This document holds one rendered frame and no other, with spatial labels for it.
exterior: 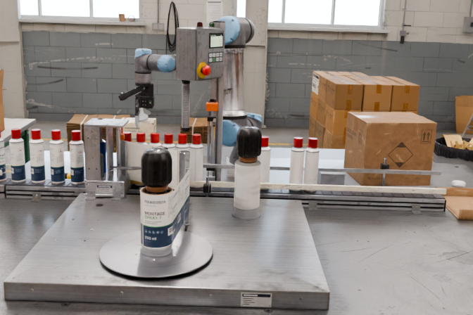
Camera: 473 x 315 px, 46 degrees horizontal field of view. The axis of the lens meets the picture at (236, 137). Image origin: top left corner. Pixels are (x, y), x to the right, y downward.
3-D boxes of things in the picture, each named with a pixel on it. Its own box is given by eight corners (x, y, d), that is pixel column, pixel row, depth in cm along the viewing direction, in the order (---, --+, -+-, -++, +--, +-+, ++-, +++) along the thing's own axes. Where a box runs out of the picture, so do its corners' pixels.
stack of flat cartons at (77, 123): (66, 152, 589) (65, 123, 581) (74, 140, 641) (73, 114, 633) (127, 152, 597) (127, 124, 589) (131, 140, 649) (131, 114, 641)
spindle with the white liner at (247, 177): (232, 219, 179) (235, 129, 172) (232, 209, 187) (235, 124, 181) (260, 220, 179) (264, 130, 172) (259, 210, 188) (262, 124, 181)
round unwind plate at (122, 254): (86, 278, 137) (86, 274, 137) (113, 230, 167) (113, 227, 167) (209, 283, 137) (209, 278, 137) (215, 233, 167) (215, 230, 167)
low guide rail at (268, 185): (158, 185, 206) (158, 180, 205) (159, 184, 207) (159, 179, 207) (445, 194, 206) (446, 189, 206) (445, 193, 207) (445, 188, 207)
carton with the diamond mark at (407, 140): (361, 186, 227) (367, 122, 221) (343, 169, 250) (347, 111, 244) (430, 185, 231) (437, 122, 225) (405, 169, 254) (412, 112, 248)
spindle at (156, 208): (137, 256, 147) (136, 153, 141) (143, 242, 156) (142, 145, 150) (171, 257, 147) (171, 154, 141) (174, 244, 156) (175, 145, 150)
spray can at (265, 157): (255, 190, 208) (257, 138, 203) (255, 186, 213) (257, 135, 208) (269, 191, 208) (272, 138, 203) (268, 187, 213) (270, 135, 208)
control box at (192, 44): (175, 79, 206) (175, 27, 201) (203, 75, 219) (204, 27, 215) (196, 81, 200) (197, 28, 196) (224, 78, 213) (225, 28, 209)
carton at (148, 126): (118, 138, 254) (118, 122, 252) (122, 132, 266) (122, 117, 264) (153, 138, 255) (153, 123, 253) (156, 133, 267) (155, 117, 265)
